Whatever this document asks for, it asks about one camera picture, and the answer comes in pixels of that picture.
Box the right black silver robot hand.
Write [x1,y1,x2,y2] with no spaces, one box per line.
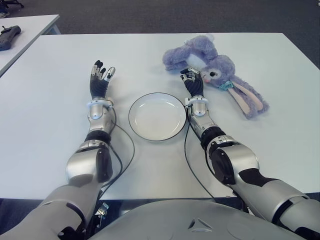
[179,66,206,99]

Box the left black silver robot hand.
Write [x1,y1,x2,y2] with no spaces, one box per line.
[88,59,117,101]

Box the purple plush bunny doll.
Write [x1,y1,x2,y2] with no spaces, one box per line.
[162,34,271,120]

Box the white plate with black rim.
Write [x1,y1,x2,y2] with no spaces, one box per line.
[128,92,188,143]

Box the white side table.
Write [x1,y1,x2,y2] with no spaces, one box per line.
[0,14,61,76]

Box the black handheld controller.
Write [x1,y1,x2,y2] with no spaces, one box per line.
[0,24,22,52]

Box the black office chair base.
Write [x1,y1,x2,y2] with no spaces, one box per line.
[0,0,25,8]

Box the grey robot torso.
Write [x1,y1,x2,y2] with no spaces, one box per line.
[86,199,308,240]

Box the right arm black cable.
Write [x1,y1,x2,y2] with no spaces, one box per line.
[183,104,218,201]

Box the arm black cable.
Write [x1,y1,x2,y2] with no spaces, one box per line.
[183,104,218,201]
[94,101,136,201]

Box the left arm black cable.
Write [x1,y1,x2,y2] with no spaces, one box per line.
[94,101,136,201]

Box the metal clamp bracket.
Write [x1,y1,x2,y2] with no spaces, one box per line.
[96,202,110,221]

